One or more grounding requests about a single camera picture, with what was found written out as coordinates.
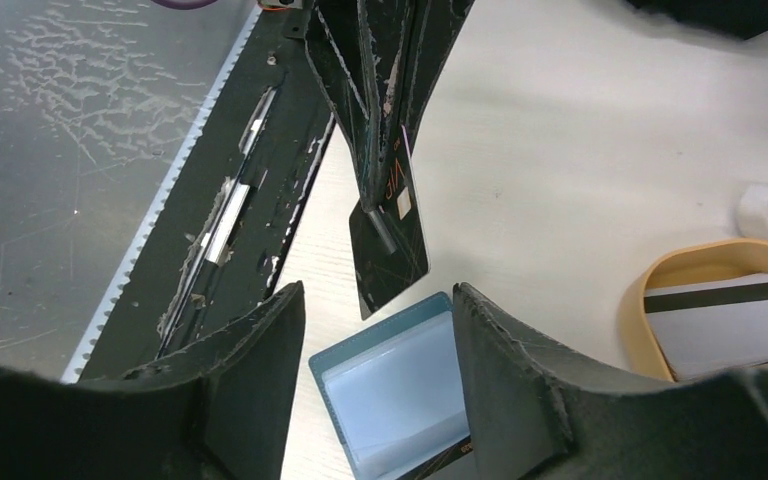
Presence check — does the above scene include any black garment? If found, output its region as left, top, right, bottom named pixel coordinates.
left=627, top=0, right=768, bottom=40

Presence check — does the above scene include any oval wooden card tray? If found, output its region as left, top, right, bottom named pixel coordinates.
left=618, top=239, right=768, bottom=382

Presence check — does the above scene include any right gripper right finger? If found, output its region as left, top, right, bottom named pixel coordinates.
left=453, top=283, right=768, bottom=479

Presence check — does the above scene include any black VIP credit card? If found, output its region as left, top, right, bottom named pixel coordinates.
left=349, top=126, right=429, bottom=320

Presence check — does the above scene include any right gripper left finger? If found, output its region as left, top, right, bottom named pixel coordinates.
left=0, top=282, right=305, bottom=479

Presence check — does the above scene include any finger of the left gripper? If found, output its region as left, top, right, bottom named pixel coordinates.
left=357, top=0, right=473, bottom=209
left=305, top=1, right=383, bottom=202

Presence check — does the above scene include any blue card holder wallet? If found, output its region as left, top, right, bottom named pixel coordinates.
left=308, top=292, right=478, bottom=480

